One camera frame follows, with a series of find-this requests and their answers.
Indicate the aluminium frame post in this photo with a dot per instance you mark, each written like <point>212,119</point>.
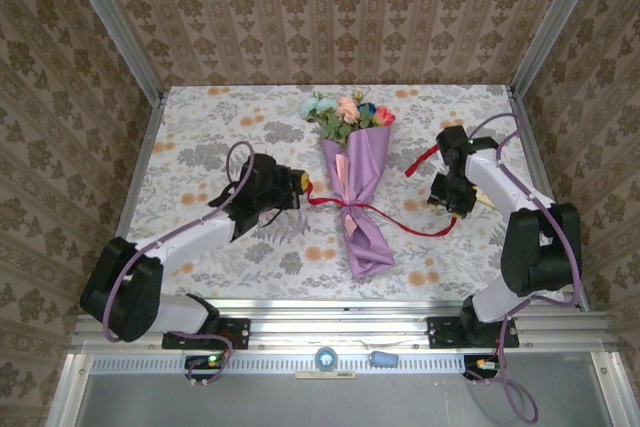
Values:
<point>560,22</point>
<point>110,22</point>

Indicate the red satin ribbon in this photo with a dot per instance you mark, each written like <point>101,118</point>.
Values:
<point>352,206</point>

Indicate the beige label strip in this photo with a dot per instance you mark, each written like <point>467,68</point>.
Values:
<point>325,375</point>

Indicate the aluminium front rail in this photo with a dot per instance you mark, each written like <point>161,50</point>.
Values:
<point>340,322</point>

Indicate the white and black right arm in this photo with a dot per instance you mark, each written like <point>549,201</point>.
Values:
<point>540,252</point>

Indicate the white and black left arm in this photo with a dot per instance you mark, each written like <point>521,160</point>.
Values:
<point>125,292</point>

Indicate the small control board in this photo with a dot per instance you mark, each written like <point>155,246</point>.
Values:
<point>207,362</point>
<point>482,364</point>

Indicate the aluminium side rail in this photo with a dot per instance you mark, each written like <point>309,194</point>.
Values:
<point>137,187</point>
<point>545,187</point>

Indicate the red artificial flower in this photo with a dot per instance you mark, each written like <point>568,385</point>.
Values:
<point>385,116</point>

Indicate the dark blue artificial flower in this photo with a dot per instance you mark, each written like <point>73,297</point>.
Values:
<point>366,110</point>

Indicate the floral print tablecloth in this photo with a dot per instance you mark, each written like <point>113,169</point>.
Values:
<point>200,112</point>

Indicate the blue round knob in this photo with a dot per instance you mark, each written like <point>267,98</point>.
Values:
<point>326,358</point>

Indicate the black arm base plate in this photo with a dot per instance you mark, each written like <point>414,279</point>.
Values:
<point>440,332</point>
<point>237,332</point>

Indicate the pink and purple wrapping paper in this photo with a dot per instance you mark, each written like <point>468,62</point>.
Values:
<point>365,157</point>

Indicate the blue oblong capsule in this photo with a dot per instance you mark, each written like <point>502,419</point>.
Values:
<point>383,359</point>

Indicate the yellow calculator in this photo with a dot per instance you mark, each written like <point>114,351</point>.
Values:
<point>484,197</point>

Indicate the perforated metal strip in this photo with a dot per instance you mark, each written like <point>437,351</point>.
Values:
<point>280,363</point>

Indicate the grey metal tray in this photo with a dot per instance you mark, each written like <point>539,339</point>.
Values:
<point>325,402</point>

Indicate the light blue artificial flower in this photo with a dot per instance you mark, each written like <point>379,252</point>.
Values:
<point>312,107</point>

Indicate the peach artificial flower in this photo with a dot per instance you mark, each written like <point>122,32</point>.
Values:
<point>346,109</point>

